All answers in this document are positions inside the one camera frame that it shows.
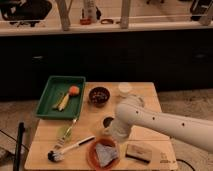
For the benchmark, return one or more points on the wooden block sponge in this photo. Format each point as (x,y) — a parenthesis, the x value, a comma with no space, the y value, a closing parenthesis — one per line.
(138,153)

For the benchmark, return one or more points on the black pole stand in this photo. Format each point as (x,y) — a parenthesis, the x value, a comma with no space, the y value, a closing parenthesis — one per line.
(17,158)

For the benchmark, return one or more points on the white cup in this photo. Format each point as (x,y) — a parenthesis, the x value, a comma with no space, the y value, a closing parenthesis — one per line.
(124,89)

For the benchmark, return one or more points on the grey towel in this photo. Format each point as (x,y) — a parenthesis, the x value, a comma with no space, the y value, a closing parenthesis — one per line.
(105,154)

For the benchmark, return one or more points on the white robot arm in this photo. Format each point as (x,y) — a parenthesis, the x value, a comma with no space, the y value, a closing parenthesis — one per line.
(196,132)

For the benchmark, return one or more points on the black office chair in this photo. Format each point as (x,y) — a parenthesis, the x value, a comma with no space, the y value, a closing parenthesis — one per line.
(30,12)

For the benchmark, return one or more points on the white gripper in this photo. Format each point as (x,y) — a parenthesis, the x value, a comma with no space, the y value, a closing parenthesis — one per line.
(116,128)

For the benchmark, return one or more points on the green handled fork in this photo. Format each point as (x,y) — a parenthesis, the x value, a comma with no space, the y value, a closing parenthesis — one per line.
(62,139)

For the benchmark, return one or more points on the white dish brush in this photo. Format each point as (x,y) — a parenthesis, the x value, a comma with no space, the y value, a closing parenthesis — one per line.
(57,156)

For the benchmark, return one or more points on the green plastic tray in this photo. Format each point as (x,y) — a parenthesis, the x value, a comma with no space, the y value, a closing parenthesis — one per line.
(57,86)

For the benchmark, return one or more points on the red bowl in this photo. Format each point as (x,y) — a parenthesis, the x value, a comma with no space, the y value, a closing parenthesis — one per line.
(92,158)

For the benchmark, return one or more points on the dark bowl with beans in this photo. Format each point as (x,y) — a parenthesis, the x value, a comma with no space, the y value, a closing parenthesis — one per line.
(99,96)

